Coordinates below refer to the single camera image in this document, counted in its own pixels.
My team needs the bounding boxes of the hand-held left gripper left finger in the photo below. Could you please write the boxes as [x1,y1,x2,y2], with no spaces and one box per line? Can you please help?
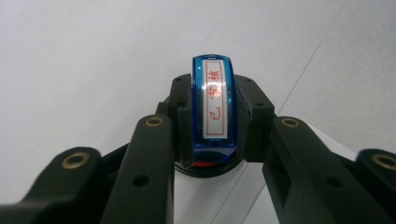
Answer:
[155,73,194,166]

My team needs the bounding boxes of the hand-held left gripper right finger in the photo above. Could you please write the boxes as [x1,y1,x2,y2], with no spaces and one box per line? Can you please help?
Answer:
[233,74,276,163]

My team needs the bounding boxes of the blue stamp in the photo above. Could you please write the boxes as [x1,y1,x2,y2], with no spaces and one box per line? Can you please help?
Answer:
[191,53,238,168]

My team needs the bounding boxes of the red ink pad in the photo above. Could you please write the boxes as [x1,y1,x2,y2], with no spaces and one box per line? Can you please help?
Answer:
[173,154,248,179]

